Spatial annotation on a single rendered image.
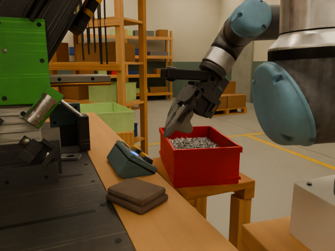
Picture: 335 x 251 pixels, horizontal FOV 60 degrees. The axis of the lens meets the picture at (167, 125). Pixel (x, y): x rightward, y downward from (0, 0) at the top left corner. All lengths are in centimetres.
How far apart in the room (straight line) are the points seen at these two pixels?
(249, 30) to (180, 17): 987
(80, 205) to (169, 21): 988
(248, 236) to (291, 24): 39
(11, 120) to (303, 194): 65
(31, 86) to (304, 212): 64
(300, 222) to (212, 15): 1060
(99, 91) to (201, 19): 779
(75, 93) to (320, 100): 353
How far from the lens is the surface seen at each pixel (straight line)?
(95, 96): 350
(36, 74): 78
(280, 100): 38
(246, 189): 98
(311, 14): 41
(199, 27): 1077
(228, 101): 693
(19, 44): 80
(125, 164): 69
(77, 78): 90
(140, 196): 54
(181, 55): 1041
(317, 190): 57
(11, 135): 78
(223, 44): 75
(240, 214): 101
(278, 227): 64
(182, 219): 53
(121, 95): 322
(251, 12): 66
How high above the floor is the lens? 116
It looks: 12 degrees down
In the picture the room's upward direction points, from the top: straight up
